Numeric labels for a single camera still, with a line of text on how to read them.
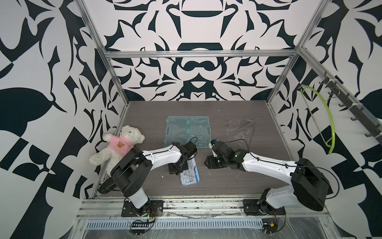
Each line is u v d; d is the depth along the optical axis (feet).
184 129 3.41
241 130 3.46
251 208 2.43
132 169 1.61
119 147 2.85
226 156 2.12
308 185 1.39
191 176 2.72
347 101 1.96
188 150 2.34
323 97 2.39
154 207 2.43
